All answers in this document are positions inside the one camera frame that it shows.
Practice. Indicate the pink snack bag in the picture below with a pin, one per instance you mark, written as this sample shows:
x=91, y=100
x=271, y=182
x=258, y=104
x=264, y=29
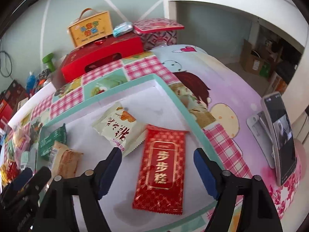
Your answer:
x=18, y=152

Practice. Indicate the cardboard box under shelf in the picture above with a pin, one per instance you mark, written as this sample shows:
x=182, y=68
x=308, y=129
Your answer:
x=252, y=62

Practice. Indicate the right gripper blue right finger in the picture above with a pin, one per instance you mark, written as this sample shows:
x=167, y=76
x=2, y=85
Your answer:
x=209, y=172

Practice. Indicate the red patterned box lid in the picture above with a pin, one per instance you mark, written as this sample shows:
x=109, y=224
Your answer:
x=147, y=26

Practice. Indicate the red gold-lettered snack packet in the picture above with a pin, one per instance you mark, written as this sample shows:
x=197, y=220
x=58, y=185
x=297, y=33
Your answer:
x=160, y=184

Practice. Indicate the cream white snack packet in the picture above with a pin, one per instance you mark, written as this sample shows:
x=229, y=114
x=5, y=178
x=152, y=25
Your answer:
x=121, y=129

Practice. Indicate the red flat box stack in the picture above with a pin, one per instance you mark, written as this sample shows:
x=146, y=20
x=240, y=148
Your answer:
x=10, y=99

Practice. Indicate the smartphone on stand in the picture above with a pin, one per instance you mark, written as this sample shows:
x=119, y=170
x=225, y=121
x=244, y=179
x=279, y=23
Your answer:
x=272, y=130

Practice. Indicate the clear bread bun packet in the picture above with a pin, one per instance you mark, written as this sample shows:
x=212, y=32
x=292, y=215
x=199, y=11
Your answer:
x=19, y=135

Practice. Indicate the green dumbbell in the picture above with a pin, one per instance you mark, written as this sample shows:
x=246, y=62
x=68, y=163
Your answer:
x=47, y=60

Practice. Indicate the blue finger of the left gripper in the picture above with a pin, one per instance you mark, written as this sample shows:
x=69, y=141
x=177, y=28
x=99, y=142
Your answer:
x=22, y=179

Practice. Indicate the mint green snack packet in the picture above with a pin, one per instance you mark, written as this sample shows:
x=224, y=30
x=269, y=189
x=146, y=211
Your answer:
x=28, y=160

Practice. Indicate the orange yellow snack packet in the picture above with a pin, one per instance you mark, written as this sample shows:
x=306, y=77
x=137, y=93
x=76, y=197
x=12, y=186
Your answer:
x=3, y=170

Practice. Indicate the pink plaid tablecloth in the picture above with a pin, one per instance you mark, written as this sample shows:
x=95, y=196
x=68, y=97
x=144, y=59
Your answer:
x=222, y=103

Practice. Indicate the tan brown snack packet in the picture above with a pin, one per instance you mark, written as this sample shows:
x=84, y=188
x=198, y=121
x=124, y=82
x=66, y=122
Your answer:
x=63, y=161

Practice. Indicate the white foam board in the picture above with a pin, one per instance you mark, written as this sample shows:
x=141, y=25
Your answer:
x=46, y=91

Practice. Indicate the large red gift box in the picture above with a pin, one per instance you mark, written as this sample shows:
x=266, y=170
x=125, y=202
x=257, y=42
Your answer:
x=98, y=53

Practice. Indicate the blue plastic bottle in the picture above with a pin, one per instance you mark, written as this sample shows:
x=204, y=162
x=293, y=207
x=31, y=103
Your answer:
x=31, y=80

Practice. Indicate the red patterned snack packet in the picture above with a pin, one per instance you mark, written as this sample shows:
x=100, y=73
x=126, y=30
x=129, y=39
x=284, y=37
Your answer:
x=12, y=171

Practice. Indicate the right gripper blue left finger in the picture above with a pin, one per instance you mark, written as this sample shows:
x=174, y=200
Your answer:
x=107, y=170

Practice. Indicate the yellow handled gift box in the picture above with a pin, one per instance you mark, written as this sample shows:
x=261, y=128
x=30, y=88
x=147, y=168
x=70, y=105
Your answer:
x=90, y=26

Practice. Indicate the light blue tissue pack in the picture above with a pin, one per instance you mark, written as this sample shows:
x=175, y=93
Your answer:
x=122, y=29

